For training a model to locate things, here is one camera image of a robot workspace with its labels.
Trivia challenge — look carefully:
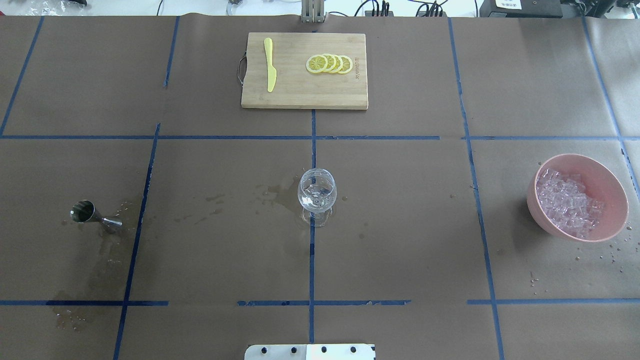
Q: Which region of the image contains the pink bowl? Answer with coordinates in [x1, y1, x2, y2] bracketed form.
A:
[526, 153, 629, 243]

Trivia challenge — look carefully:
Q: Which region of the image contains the steel jigger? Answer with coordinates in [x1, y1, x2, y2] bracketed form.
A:
[70, 200, 123, 233]

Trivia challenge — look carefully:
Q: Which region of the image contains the clear ice cubes pile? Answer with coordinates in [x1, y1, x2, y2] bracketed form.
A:
[535, 168, 606, 240]

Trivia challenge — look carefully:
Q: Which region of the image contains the clear wine glass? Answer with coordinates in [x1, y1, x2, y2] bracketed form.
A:
[297, 168, 338, 228]

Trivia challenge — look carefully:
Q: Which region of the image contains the bamboo cutting board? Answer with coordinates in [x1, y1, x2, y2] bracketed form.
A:
[241, 32, 370, 111]

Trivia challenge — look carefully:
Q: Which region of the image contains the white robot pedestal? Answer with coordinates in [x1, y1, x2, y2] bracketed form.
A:
[244, 343, 377, 360]

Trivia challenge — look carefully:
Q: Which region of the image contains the yellow plastic knife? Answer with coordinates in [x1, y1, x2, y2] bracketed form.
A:
[263, 38, 277, 92]

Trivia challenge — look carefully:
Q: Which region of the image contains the aluminium frame post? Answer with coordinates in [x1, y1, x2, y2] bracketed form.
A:
[301, 0, 327, 23]

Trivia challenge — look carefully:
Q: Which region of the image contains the black box device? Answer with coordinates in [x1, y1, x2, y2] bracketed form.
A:
[478, 0, 563, 19]

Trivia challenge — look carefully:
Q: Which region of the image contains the crumpled clear plastic bag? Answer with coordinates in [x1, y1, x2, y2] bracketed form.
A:
[25, 0, 89, 16]

